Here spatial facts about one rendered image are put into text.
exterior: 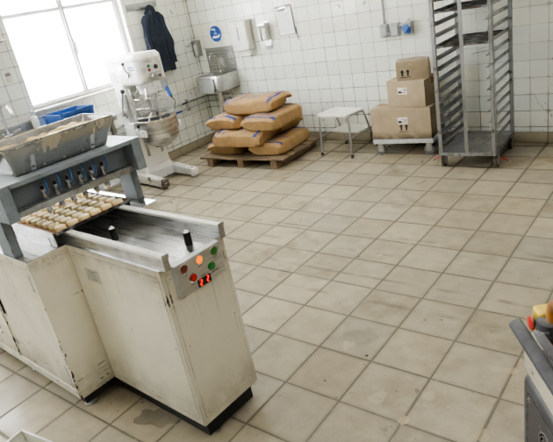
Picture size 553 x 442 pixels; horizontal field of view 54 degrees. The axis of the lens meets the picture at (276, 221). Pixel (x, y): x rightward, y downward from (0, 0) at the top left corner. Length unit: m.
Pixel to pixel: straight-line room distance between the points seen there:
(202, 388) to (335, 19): 4.58
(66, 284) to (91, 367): 0.45
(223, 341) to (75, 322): 0.75
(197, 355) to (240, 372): 0.29
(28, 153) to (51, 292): 0.62
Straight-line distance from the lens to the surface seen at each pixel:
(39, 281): 2.64
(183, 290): 2.14
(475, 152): 5.01
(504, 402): 2.55
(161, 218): 2.49
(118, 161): 2.85
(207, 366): 2.38
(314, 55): 6.38
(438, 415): 2.48
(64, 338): 2.77
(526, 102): 5.56
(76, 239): 2.56
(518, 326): 1.32
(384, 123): 5.55
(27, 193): 2.65
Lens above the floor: 1.71
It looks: 22 degrees down
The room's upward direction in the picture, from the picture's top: 11 degrees counter-clockwise
